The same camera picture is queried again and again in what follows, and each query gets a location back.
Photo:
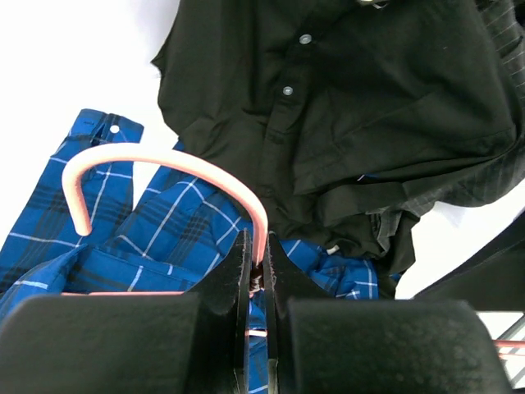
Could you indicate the blue plaid shirt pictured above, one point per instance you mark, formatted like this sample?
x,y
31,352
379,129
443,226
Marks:
x,y
43,250

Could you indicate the black shirt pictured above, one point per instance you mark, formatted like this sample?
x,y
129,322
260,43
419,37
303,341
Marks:
x,y
351,119

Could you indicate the pink wire hanger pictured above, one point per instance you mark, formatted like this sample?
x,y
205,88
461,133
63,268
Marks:
x,y
172,164

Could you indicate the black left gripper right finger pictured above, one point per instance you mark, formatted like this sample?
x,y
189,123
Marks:
x,y
320,344

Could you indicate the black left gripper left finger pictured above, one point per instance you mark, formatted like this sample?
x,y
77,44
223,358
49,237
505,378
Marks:
x,y
195,342

